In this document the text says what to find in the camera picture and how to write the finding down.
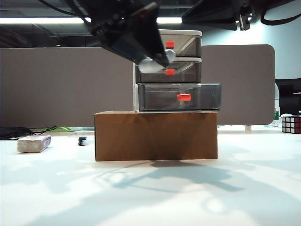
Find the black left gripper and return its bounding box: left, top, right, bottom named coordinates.
left=89, top=1, right=170, bottom=68

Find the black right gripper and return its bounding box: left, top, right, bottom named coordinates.
left=182, top=0, right=257, bottom=32

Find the grey drawer with wide handle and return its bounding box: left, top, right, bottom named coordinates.
left=137, top=82, right=222, bottom=112

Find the grey drawer under cabinet lid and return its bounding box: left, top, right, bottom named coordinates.
left=159, top=35, right=202, bottom=58

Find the grey-brown desk partition panel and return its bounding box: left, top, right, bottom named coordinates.
left=0, top=44, right=277, bottom=128

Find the brown cardboard box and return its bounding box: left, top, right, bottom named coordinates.
left=94, top=111, right=218, bottom=162

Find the ceiling light strip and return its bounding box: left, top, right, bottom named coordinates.
left=0, top=16, right=183, bottom=25

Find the black office equipment behind partition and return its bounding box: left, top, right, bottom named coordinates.
left=275, top=78, right=301, bottom=116

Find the Rubik's cube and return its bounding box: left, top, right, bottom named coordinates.
left=280, top=113, right=301, bottom=135

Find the white purple tissue pack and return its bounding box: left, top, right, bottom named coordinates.
left=16, top=134, right=52, bottom=154

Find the white plastic drawer cabinet frame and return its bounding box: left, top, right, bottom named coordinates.
left=132, top=30, right=203, bottom=114

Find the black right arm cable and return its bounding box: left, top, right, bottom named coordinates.
left=260, top=6, right=301, bottom=26

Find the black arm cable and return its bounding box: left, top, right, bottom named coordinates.
left=37, top=0, right=94, bottom=24
left=260, top=6, right=301, bottom=26

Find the grey drawer with short handle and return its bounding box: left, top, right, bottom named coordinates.
left=135, top=61, right=202, bottom=83

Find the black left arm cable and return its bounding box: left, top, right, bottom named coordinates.
left=37, top=0, right=94, bottom=24

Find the thin black cable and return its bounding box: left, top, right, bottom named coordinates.
left=32, top=126, right=58, bottom=137

